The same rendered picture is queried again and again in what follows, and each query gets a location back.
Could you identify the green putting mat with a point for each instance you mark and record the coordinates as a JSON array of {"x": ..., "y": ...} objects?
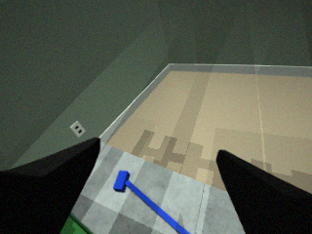
[{"x": 69, "y": 229}]

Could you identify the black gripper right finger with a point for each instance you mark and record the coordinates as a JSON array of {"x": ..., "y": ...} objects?
[{"x": 264, "y": 203}]

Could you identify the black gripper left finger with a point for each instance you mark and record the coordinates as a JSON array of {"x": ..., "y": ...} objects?
[{"x": 37, "y": 198}]

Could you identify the blue golf putter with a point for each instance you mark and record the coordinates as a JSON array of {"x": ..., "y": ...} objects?
[{"x": 120, "y": 186}]

